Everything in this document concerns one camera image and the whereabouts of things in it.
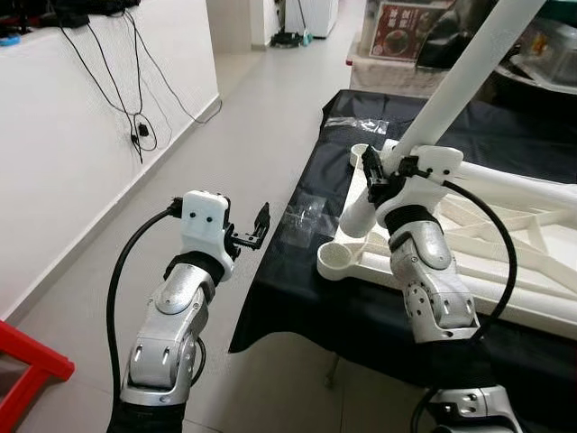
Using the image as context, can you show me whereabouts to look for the clear tape patch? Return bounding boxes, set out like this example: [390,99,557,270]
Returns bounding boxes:
[347,117,390,136]
[293,191,333,237]

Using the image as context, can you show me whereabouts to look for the black tablecloth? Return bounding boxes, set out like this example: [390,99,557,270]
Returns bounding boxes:
[228,88,577,433]

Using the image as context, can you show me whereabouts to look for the glossy black bag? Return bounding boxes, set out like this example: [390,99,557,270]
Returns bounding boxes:
[419,9,479,71]

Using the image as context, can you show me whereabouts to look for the red framed poster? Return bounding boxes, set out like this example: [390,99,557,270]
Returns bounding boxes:
[370,0,456,62]

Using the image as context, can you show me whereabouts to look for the black power adapter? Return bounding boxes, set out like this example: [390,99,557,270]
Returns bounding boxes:
[131,124,152,150]

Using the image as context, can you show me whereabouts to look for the small black floor appliance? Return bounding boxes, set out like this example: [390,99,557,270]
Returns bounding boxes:
[270,32,305,48]

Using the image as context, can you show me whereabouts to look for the white appliance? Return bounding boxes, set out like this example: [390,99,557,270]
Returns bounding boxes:
[298,0,339,39]

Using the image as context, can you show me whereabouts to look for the large black bowl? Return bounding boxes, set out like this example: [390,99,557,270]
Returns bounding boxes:
[491,63,577,118]

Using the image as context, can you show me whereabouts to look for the white plastic table top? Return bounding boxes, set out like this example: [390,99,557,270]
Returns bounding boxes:
[317,135,577,339]

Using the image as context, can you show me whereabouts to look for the red stool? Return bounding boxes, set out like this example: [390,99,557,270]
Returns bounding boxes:
[0,320,76,432]

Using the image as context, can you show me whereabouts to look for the black electronic equipment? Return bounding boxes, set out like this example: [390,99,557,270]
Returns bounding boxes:
[0,0,141,28]

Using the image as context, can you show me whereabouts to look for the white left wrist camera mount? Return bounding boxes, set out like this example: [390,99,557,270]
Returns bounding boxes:
[179,190,237,281]

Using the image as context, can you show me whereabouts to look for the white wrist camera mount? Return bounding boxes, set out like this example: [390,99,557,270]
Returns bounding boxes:
[179,190,237,281]
[374,144,466,231]

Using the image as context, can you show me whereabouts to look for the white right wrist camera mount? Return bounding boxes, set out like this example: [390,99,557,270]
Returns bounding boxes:
[374,144,466,231]

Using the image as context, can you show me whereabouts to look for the thin black wall cable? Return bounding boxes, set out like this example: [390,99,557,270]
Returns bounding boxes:
[126,9,222,127]
[59,14,150,165]

